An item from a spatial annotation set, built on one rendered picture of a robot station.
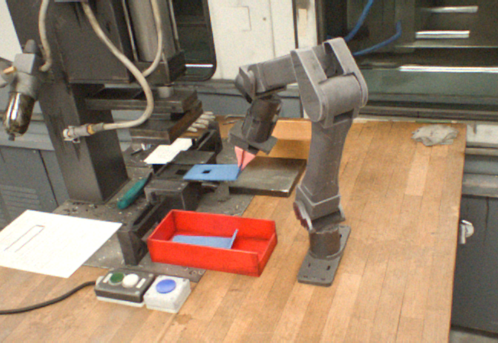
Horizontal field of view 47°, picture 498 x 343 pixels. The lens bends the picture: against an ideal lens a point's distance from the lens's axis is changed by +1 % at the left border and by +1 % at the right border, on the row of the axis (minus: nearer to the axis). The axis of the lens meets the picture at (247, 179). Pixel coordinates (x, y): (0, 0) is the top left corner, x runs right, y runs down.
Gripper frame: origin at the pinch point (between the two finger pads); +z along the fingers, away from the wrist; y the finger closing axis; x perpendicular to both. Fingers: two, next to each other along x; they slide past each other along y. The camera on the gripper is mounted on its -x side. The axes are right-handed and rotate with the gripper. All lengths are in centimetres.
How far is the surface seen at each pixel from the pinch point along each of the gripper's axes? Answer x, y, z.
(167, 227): 16.3, 8.3, 12.5
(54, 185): -68, 90, 103
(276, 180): -10.6, -7.8, 6.6
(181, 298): 35.1, -4.0, 9.3
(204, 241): 16.2, -0.7, 11.4
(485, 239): -57, -73, 24
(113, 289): 37.3, 9.0, 13.9
